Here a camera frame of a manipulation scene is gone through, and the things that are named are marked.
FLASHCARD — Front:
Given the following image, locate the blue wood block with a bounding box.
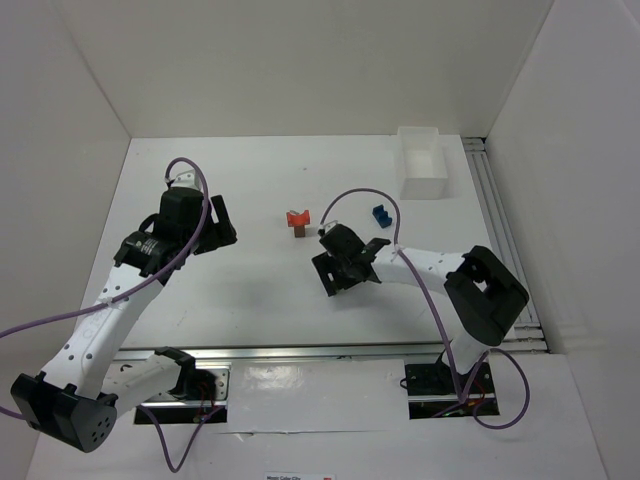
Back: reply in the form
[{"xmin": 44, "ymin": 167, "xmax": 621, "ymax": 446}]
[{"xmin": 372, "ymin": 205, "xmax": 393, "ymax": 229}]

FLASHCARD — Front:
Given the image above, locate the red wood block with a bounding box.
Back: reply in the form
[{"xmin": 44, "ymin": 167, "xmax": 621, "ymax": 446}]
[{"xmin": 286, "ymin": 210, "xmax": 311, "ymax": 228}]

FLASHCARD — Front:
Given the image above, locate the white perforated plastic bin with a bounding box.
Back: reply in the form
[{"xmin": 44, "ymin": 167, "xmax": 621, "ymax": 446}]
[{"xmin": 394, "ymin": 126, "xmax": 449, "ymax": 201}]

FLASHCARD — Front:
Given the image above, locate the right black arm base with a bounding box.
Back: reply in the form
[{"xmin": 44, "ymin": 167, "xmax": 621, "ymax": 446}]
[{"xmin": 399, "ymin": 356, "xmax": 500, "ymax": 420}]

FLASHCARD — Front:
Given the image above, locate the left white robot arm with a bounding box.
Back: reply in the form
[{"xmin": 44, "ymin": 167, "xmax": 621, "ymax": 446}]
[{"xmin": 11, "ymin": 187, "xmax": 237, "ymax": 453}]

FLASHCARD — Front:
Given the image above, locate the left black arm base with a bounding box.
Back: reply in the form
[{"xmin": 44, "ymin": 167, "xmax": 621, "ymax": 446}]
[{"xmin": 142, "ymin": 363, "xmax": 231, "ymax": 425}]

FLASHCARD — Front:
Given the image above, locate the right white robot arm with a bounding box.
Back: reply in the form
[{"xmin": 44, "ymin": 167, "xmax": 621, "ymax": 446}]
[{"xmin": 312, "ymin": 223, "xmax": 530, "ymax": 375}]

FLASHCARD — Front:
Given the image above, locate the white label with text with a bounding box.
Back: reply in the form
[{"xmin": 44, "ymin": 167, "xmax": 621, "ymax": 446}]
[{"xmin": 263, "ymin": 472, "xmax": 336, "ymax": 480}]

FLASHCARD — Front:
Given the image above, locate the aluminium rail front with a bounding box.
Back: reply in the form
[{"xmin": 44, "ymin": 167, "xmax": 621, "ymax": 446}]
[{"xmin": 114, "ymin": 338, "xmax": 549, "ymax": 362}]

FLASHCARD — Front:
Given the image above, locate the aluminium rail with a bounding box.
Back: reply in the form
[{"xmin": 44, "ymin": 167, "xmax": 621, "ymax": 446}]
[
  {"xmin": 114, "ymin": 338, "xmax": 549, "ymax": 362},
  {"xmin": 462, "ymin": 137, "xmax": 549, "ymax": 353}
]

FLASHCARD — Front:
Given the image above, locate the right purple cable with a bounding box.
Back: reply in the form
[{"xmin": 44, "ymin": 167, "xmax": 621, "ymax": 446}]
[{"xmin": 319, "ymin": 188, "xmax": 532, "ymax": 430}]

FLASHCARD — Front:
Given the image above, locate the purple cable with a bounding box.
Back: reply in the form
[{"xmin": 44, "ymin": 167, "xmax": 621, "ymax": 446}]
[
  {"xmin": 319, "ymin": 188, "xmax": 532, "ymax": 430},
  {"xmin": 0, "ymin": 157, "xmax": 226, "ymax": 474}
]

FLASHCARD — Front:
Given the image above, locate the aluminium rail right side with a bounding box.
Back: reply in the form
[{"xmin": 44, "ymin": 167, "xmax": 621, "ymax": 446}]
[{"xmin": 462, "ymin": 137, "xmax": 549, "ymax": 353}]

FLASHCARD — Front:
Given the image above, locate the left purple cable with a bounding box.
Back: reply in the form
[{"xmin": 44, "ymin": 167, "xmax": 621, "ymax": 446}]
[{"xmin": 0, "ymin": 157, "xmax": 226, "ymax": 474}]

